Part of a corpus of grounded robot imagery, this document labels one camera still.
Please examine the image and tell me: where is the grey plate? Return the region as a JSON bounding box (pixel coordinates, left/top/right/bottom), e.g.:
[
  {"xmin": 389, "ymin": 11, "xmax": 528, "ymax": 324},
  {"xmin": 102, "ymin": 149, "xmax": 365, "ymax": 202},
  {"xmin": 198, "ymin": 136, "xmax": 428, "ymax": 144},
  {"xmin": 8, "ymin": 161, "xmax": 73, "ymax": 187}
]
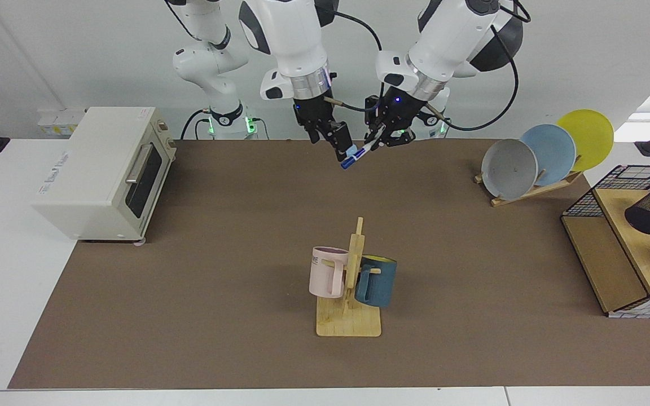
[{"xmin": 481, "ymin": 139, "xmax": 539, "ymax": 201}]

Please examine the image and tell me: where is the yellow plate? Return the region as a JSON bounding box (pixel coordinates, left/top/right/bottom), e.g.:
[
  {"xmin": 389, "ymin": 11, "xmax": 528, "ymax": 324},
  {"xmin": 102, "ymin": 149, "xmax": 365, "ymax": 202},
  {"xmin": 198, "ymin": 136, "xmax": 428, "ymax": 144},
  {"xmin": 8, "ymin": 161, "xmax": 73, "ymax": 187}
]
[{"xmin": 555, "ymin": 109, "xmax": 614, "ymax": 172}]

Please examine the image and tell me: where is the pale toaster oven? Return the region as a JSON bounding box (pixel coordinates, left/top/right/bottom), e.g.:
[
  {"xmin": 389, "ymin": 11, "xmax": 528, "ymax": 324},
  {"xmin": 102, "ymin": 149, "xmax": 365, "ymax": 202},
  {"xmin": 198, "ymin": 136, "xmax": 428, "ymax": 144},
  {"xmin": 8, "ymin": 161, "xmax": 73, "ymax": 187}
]
[{"xmin": 30, "ymin": 107, "xmax": 177, "ymax": 246}]

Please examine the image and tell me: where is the blue and white marker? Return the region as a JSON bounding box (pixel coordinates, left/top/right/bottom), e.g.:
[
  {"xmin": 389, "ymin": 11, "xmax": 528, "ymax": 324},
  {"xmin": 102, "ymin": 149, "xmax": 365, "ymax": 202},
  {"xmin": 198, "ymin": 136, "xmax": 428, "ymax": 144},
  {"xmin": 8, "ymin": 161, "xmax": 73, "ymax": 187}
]
[{"xmin": 340, "ymin": 129, "xmax": 385, "ymax": 170}]

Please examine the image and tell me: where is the pink cup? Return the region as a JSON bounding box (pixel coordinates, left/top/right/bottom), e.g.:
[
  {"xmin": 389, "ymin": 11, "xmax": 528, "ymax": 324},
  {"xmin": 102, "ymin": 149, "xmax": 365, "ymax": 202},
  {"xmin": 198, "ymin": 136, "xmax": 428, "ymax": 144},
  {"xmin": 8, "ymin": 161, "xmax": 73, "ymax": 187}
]
[{"xmin": 309, "ymin": 246, "xmax": 350, "ymax": 299}]

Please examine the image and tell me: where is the dark teal cup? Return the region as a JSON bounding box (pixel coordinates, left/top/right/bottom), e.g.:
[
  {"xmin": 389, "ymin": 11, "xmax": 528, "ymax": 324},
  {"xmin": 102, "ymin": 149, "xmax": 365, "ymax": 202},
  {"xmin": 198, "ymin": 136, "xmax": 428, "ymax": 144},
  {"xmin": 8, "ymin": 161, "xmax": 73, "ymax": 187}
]
[{"xmin": 354, "ymin": 255, "xmax": 398, "ymax": 308}]

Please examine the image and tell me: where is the wire basket with wooden floor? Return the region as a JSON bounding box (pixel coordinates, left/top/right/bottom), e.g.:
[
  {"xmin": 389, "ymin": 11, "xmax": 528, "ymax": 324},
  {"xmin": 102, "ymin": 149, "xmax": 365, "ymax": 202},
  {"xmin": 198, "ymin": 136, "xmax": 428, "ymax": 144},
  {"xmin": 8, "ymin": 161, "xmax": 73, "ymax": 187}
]
[{"xmin": 561, "ymin": 165, "xmax": 650, "ymax": 320}]

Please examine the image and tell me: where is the black arm base cable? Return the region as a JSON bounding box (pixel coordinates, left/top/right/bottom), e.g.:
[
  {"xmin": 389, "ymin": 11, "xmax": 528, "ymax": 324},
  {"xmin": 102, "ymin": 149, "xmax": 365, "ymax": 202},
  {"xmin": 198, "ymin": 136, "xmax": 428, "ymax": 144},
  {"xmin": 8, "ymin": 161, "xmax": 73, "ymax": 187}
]
[{"xmin": 181, "ymin": 110, "xmax": 270, "ymax": 140}]

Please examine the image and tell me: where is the wooden plate rack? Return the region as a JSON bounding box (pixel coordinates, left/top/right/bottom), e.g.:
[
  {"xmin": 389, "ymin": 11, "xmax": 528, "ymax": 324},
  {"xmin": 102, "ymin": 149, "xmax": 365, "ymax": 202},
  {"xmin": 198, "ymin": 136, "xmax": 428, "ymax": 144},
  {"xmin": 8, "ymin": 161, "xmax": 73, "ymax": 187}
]
[{"xmin": 474, "ymin": 169, "xmax": 584, "ymax": 208}]

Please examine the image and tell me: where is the wooden cup stand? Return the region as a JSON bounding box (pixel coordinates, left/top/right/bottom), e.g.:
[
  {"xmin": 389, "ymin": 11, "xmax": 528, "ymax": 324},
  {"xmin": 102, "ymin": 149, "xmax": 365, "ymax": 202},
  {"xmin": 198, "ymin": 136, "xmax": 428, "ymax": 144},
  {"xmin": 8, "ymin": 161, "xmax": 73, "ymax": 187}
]
[{"xmin": 316, "ymin": 217, "xmax": 382, "ymax": 338}]

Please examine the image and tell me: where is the light blue plate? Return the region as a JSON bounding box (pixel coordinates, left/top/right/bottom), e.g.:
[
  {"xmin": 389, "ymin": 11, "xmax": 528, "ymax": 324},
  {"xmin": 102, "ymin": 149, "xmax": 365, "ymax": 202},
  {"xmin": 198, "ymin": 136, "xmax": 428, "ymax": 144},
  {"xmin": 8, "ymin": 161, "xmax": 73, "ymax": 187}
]
[{"xmin": 520, "ymin": 124, "xmax": 577, "ymax": 187}]

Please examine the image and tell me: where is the brown table cloth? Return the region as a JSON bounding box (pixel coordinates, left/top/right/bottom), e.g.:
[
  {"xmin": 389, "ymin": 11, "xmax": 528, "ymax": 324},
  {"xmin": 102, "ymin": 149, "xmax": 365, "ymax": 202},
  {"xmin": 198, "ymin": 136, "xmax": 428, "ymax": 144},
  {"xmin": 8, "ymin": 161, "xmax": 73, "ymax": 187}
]
[{"xmin": 8, "ymin": 139, "xmax": 650, "ymax": 390}]

